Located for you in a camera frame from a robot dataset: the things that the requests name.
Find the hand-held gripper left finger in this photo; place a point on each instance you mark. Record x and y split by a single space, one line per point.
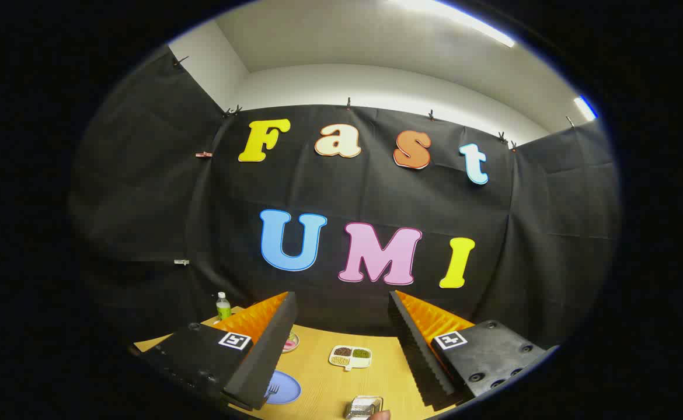
271 356

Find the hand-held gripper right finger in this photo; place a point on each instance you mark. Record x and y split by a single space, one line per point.
414 356

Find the silver metal fork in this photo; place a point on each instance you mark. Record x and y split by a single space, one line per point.
271 389

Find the beige plate of food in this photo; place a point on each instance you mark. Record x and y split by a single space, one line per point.
292 341

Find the blue round plate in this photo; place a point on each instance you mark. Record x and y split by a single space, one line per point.
288 388

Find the white divided tray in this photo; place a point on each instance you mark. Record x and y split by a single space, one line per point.
365 361

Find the pile of green beans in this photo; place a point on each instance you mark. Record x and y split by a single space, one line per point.
361 353

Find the pile of yellow soybeans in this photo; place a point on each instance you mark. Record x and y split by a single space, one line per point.
339 361

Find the green label water bottle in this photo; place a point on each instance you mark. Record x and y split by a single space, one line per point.
223 306

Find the pile of red beans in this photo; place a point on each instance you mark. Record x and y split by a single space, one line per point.
342 352

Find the pink cloth clip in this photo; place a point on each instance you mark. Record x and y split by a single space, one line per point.
204 154

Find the short ceiling light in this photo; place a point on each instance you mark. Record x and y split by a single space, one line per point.
584 108

